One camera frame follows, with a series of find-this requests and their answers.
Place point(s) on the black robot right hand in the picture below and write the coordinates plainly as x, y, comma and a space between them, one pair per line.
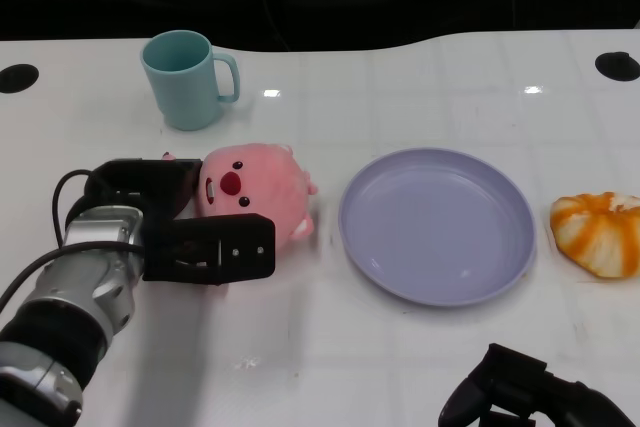
550, 402

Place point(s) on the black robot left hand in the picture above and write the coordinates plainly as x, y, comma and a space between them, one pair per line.
165, 247

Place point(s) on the pink plush beaver doll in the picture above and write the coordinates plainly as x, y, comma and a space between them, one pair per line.
270, 182

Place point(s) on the silver black robot left arm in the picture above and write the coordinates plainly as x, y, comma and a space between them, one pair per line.
65, 307

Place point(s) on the lavender plastic plate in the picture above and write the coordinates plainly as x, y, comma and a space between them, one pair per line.
435, 227

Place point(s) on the teal plastic mug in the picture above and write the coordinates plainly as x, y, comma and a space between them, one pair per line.
185, 92

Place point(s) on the orange white striped bun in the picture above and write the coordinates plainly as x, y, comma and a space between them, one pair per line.
597, 237

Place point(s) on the black round table grommet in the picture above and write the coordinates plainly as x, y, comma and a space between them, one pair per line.
17, 78
617, 65

